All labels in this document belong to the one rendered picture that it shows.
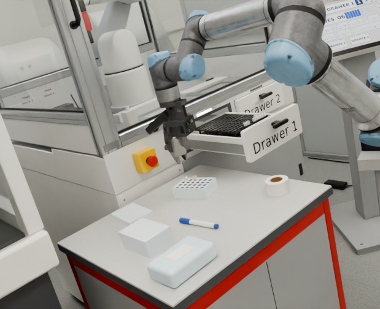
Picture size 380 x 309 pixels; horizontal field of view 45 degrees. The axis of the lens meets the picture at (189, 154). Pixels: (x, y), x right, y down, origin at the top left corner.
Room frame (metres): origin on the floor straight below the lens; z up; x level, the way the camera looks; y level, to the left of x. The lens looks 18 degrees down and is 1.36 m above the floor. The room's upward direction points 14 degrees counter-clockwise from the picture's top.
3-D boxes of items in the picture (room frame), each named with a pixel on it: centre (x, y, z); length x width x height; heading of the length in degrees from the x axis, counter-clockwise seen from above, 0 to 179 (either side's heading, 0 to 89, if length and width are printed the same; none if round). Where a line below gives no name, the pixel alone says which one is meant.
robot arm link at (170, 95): (1.46, 0.02, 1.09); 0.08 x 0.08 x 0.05
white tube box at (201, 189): (1.42, 0.01, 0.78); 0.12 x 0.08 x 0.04; 55
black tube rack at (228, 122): (1.66, -0.17, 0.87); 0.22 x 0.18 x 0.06; 37
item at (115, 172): (2.16, 0.16, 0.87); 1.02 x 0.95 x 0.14; 127
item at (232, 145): (1.67, -0.17, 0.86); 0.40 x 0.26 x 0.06; 37
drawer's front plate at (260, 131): (1.50, -0.29, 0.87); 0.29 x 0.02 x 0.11; 127
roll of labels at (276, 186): (1.27, -0.23, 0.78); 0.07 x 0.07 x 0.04
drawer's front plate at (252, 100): (1.94, -0.35, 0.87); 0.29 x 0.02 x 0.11; 127
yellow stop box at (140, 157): (1.54, 0.15, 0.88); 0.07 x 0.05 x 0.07; 127
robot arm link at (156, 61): (1.46, 0.02, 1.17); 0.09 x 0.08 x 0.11; 43
